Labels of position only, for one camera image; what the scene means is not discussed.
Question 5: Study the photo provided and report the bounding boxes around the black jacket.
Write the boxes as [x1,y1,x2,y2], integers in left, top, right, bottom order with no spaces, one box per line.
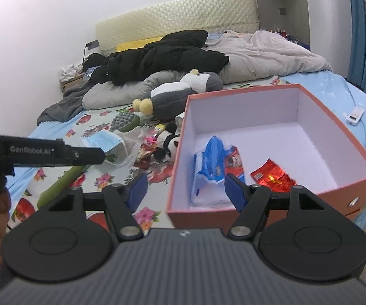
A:
[89,29,230,86]

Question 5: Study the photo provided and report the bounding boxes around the orange cardboard box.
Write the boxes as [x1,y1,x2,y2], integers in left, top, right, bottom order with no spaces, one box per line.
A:
[166,83,366,229]

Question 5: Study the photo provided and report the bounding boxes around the red foil snack packet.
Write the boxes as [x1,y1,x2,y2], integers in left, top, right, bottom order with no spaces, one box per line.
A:
[133,144,157,169]
[250,158,297,193]

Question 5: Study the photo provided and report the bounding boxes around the blue tissue packet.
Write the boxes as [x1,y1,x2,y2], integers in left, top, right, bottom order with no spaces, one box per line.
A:
[189,135,246,206]

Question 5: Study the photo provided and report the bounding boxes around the blue face mask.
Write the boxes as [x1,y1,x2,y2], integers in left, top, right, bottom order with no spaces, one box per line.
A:
[81,130,133,167]

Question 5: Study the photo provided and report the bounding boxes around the brown cardboard carton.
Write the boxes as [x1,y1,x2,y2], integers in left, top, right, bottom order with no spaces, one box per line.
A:
[60,73,85,95]

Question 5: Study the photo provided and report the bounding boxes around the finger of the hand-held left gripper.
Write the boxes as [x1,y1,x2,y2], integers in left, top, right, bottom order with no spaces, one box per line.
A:
[57,139,106,166]

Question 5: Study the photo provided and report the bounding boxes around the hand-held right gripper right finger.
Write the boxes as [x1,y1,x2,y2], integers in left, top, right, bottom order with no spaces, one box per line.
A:
[224,173,326,241]

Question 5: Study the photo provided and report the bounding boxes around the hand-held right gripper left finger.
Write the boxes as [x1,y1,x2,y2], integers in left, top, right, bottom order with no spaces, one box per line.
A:
[45,173,148,241]

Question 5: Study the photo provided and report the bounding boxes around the light blue bedsheet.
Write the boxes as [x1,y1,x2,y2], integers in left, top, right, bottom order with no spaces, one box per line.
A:
[4,70,366,229]

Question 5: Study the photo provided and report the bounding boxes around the white crumpled clothes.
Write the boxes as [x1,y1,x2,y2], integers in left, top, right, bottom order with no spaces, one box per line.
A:
[59,63,84,83]

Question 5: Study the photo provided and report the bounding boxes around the beige quilt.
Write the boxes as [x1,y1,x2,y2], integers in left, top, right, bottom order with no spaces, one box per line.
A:
[202,29,333,85]

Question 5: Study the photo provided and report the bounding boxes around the white remote control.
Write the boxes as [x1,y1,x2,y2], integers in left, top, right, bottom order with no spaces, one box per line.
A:
[339,97,366,140]

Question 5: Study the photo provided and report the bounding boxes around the grey penguin plush toy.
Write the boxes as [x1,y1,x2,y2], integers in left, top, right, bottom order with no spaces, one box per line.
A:
[132,69,224,120]

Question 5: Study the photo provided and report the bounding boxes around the black wall plug with cable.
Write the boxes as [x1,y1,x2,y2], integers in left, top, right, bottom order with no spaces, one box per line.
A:
[82,39,100,68]

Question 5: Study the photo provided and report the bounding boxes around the floral printed mat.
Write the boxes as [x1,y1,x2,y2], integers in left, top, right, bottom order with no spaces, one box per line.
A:
[7,76,292,229]

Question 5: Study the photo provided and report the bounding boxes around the pink toy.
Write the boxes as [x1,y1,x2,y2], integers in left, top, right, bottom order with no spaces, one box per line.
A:
[145,124,166,148]

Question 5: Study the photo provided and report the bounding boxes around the panda plush toy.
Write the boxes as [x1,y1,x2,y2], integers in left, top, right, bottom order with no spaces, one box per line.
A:
[153,123,181,161]

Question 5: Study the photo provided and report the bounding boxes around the yellow pillow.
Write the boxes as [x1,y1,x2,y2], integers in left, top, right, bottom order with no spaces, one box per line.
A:
[116,36,164,53]

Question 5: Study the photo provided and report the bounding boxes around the green massage hammer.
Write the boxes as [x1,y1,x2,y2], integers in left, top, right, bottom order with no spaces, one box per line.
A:
[37,112,142,212]

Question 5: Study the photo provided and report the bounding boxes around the dark grey blanket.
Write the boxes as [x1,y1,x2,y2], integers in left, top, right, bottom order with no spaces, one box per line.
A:
[37,81,93,124]

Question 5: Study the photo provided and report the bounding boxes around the cream padded headboard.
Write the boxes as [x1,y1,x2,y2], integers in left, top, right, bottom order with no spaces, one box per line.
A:
[95,0,260,56]

